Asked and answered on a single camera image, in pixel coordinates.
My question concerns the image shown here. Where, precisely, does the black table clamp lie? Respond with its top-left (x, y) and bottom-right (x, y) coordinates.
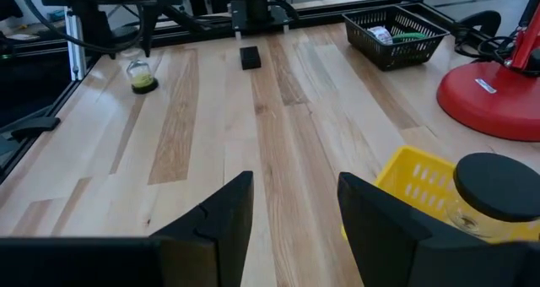
top-left (457, 10), bottom-right (503, 39)
top-left (10, 116), bottom-right (62, 141)

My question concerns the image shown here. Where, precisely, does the glass jar with black lid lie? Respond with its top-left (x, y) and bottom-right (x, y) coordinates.
top-left (125, 58), bottom-right (160, 95)
top-left (445, 152), bottom-right (540, 242)

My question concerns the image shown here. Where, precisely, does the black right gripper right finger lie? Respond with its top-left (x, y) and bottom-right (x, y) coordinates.
top-left (337, 172), bottom-right (540, 287)

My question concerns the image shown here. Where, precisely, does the black plastic basket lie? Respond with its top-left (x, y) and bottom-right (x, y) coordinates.
top-left (342, 4), bottom-right (451, 72)

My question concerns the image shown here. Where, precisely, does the small black box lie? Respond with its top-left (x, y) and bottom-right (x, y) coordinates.
top-left (239, 46), bottom-right (262, 71)

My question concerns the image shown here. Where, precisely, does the black lamp power cable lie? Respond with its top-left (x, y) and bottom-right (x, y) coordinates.
top-left (453, 33), bottom-right (522, 68)

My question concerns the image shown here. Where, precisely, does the small silver stapler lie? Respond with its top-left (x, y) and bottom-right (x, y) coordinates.
top-left (365, 24), bottom-right (394, 46)

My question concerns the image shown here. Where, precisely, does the yellow plastic basket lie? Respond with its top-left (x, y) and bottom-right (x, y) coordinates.
top-left (341, 145), bottom-right (540, 242)

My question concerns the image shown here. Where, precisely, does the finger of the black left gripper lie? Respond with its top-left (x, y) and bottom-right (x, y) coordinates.
top-left (141, 3), bottom-right (154, 59)

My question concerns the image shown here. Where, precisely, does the red desk lamp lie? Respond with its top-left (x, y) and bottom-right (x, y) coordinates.
top-left (436, 0), bottom-right (540, 143)

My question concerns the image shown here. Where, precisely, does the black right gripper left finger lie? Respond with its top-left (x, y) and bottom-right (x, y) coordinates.
top-left (0, 171), bottom-right (255, 287)

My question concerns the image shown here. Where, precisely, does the silver aluminium bracket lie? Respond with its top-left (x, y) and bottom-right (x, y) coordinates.
top-left (63, 6), bottom-right (89, 82)

